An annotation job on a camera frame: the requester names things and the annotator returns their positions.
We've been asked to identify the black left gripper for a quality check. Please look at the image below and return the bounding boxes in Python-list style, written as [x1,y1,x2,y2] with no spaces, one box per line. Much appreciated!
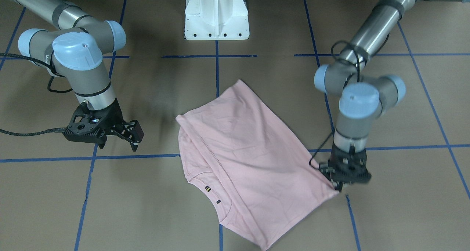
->
[319,148,371,192]

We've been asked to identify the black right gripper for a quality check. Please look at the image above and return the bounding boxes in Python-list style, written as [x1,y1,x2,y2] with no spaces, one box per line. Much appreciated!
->
[97,99,144,152]

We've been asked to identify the pink Snoopy t-shirt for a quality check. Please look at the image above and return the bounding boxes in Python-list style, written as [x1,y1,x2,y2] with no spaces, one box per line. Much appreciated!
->
[176,80,338,251]

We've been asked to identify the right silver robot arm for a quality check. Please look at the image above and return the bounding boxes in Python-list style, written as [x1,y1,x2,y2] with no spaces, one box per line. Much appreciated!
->
[11,0,144,151]

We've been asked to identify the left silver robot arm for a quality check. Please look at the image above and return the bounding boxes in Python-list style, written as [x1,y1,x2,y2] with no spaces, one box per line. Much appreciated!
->
[314,0,469,191]

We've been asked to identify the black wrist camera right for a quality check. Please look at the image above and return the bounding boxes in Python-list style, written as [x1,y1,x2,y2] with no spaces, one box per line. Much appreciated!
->
[62,102,107,149]

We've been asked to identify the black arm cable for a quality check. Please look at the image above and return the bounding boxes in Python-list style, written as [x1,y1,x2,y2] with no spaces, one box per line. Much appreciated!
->
[0,52,74,137]

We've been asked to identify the white camera mast with base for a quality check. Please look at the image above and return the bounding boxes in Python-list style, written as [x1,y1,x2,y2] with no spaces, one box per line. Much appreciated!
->
[184,0,250,41]

